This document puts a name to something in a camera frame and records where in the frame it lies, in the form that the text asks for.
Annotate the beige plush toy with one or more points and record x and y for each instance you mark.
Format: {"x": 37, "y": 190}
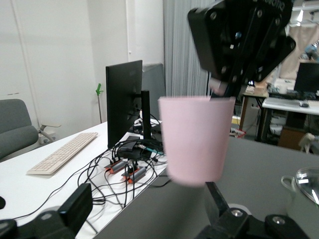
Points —
{"x": 307, "y": 139}

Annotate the wooden side table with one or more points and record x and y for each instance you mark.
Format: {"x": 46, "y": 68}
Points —
{"x": 256, "y": 94}

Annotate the dark grey table mat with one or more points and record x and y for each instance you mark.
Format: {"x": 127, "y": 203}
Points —
{"x": 261, "y": 161}

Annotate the black computer monitor with stand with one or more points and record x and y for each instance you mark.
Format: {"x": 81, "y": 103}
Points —
{"x": 122, "y": 99}

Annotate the beige keyboard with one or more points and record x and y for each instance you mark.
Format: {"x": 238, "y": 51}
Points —
{"x": 62, "y": 154}

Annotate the pink plastic cup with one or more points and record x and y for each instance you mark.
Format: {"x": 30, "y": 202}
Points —
{"x": 194, "y": 139}

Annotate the white background desk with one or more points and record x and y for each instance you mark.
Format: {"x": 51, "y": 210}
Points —
{"x": 286, "y": 109}

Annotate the black hub box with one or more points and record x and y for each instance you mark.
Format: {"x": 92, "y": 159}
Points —
{"x": 128, "y": 150}

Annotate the white vertical blinds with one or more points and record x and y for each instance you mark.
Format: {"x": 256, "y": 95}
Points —
{"x": 179, "y": 49}

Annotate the orange grey adapter box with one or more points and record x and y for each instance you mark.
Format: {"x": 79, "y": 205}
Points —
{"x": 115, "y": 166}
{"x": 134, "y": 174}

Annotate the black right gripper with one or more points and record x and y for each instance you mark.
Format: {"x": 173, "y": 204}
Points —
{"x": 271, "y": 10}

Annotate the black background monitor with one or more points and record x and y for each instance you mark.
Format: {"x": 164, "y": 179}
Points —
{"x": 307, "y": 77}

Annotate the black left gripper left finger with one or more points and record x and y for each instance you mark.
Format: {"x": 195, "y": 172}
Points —
{"x": 74, "y": 206}

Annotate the dark computer mouse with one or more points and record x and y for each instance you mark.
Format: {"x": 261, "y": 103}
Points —
{"x": 304, "y": 104}

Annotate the grey partition panel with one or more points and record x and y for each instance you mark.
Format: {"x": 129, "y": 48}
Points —
{"x": 155, "y": 87}

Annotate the green-tipped pole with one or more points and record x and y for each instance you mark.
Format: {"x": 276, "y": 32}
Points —
{"x": 99, "y": 89}

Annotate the brown cardboard box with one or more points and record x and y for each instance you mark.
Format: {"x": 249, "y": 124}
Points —
{"x": 290, "y": 138}

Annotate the grey office chair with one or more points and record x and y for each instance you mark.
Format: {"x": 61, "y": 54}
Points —
{"x": 15, "y": 124}

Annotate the glass lid with wooden knob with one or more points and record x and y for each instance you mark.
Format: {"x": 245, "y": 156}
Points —
{"x": 310, "y": 179}

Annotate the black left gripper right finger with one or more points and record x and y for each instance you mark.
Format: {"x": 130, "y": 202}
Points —
{"x": 216, "y": 206}

